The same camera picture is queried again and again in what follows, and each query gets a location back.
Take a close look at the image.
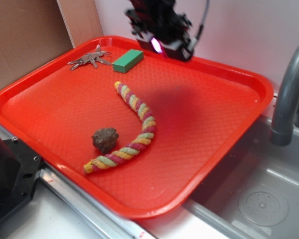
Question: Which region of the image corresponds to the grey faucet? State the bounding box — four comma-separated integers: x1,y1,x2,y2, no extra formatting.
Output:
270,46,299,146

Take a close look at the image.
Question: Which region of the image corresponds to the bunch of silver keys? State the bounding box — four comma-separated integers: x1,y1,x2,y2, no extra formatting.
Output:
67,44,112,71

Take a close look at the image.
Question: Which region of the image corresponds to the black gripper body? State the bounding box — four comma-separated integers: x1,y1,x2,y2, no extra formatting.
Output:
125,0,193,62

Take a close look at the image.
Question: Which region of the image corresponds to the red plastic tray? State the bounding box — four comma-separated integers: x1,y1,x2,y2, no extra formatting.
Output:
0,36,274,219

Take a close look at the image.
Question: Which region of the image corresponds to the grey sink basin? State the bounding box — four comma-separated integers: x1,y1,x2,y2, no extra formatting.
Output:
184,117,299,239

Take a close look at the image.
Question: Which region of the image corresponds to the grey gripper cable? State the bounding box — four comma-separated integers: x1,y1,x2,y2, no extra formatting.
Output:
189,0,211,50

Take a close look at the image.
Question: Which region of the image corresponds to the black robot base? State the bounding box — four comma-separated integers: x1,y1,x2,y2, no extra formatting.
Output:
0,138,42,224

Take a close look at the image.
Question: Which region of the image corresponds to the multicolour twisted rope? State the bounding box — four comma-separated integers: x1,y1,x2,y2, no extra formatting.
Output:
83,81,157,175

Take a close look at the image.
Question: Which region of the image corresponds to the green rectangular block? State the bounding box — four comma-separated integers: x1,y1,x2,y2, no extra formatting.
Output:
112,49,144,73

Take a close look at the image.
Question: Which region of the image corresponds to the brown rock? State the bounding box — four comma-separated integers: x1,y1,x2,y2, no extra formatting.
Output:
91,127,119,154

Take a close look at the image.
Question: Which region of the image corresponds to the brown cardboard panel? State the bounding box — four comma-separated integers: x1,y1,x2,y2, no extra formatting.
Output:
0,0,72,90

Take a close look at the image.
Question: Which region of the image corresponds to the light wooden board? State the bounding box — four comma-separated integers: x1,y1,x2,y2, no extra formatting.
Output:
57,0,103,48

